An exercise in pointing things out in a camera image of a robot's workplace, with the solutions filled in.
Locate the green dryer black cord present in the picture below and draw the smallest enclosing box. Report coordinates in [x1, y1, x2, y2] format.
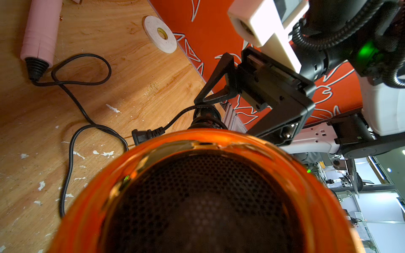
[131, 105, 219, 146]

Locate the pink hair dryer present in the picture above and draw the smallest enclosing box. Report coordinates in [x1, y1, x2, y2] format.
[20, 0, 63, 82]

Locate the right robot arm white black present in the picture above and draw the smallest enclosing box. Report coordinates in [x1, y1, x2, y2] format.
[194, 1, 405, 159]

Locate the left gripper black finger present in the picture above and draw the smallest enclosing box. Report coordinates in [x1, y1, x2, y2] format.
[194, 53, 237, 105]

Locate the white tape roll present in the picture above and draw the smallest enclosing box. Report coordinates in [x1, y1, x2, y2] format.
[143, 16, 177, 54]

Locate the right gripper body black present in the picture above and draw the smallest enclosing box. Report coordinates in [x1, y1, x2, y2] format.
[236, 47, 316, 147]

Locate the dark green hair dryer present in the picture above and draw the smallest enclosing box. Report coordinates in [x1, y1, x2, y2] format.
[47, 105, 358, 253]

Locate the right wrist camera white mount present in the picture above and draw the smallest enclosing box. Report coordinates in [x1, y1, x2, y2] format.
[227, 0, 309, 73]

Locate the pink dryer black cord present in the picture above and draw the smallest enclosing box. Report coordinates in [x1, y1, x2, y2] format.
[31, 53, 130, 219]

